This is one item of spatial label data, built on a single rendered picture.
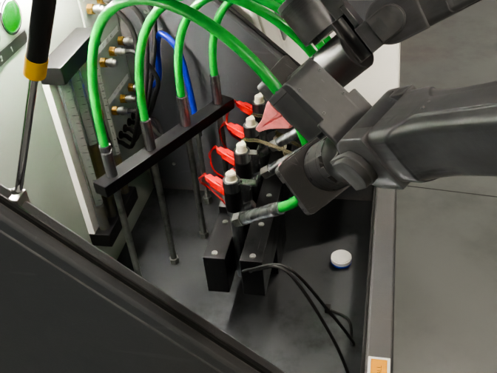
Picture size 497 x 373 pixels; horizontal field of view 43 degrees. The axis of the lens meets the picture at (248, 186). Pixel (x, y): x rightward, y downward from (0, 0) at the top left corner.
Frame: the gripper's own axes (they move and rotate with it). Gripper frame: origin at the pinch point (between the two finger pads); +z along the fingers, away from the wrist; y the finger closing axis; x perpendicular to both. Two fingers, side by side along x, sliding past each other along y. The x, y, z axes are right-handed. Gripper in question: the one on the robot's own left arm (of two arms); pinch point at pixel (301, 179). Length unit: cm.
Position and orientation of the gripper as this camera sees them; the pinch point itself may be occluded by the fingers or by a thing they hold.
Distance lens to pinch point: 78.8
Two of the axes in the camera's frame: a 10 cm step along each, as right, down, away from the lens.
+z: -2.4, 1.6, 9.6
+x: 5.9, 8.1, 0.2
